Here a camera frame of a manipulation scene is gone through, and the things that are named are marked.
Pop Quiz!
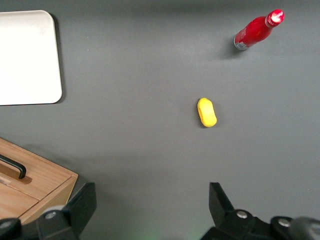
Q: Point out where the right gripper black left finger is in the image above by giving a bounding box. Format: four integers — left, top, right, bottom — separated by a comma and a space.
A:
36, 182, 97, 240

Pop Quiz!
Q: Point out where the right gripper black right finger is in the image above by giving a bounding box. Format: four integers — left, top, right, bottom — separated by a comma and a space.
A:
199, 182, 273, 240

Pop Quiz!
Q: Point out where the red coke bottle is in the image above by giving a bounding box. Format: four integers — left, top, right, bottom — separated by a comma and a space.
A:
233, 9, 285, 52

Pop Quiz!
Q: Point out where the beige rectangular tray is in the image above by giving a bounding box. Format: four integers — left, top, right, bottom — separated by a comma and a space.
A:
0, 9, 63, 106

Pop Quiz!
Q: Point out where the wooden drawer cabinet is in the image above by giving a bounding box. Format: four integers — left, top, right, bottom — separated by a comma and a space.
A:
0, 137, 79, 225

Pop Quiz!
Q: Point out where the wooden lower drawer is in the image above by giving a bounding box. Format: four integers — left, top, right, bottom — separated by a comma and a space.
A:
0, 137, 73, 201

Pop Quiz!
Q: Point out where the wooden drawer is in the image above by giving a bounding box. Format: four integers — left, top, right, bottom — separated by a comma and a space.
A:
0, 182, 40, 219
0, 137, 73, 201

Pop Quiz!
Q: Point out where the wooden upper drawer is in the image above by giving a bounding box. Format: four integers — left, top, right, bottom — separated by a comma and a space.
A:
0, 182, 40, 219

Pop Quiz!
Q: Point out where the yellow toy lemon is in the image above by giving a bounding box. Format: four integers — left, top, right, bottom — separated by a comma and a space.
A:
196, 97, 218, 128

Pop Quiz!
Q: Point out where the black lower drawer handle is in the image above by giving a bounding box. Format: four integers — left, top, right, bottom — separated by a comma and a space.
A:
0, 154, 27, 180

